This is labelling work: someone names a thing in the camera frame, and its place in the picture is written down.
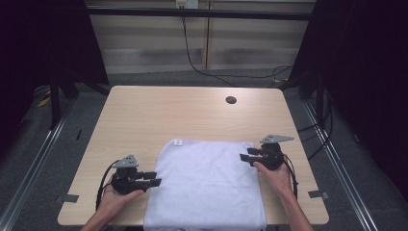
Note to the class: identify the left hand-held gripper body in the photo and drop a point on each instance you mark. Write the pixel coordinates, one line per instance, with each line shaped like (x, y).
(123, 183)

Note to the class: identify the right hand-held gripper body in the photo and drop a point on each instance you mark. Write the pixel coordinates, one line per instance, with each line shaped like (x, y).
(272, 157)

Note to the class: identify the white printed cloth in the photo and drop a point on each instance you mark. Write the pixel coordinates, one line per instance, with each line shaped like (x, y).
(205, 186)

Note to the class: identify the person's right hand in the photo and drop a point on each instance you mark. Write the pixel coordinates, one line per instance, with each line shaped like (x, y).
(277, 178)

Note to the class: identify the person's left hand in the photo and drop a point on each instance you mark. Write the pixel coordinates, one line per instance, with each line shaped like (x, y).
(114, 202)

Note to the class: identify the grey tape strip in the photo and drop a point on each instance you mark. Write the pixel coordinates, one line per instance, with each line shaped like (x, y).
(318, 194)
(70, 198)

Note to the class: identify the dark round table grommet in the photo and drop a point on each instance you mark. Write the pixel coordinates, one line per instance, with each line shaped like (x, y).
(231, 99)

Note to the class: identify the black metal stand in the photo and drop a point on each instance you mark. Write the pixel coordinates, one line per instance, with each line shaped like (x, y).
(55, 102)

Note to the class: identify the yellow floor item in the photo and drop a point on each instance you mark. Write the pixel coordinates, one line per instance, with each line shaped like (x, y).
(44, 102)

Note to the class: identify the black curtain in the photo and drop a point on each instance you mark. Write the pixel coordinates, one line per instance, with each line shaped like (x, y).
(38, 41)
(369, 80)

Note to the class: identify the black horizontal bar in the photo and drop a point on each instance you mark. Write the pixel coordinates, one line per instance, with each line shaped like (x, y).
(198, 13)

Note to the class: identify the aluminium floor rail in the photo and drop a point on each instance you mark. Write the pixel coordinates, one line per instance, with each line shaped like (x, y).
(340, 166)
(35, 163)

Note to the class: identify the white wall socket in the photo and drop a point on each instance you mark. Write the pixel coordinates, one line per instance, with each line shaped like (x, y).
(187, 4)

